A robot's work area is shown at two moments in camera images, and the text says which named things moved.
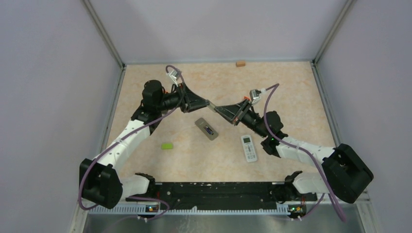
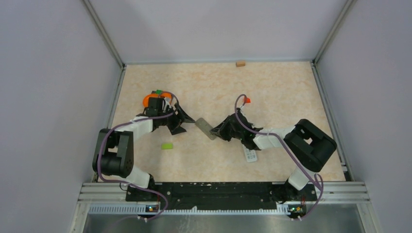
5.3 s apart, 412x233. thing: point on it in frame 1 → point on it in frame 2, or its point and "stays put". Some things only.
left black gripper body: x=170 y=100 → x=173 y=121
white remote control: x=249 y=148 stays put
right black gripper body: x=248 y=117 → x=227 y=132
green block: x=166 y=145 stays put
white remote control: x=209 y=131 stays put
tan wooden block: x=240 y=64 stays put
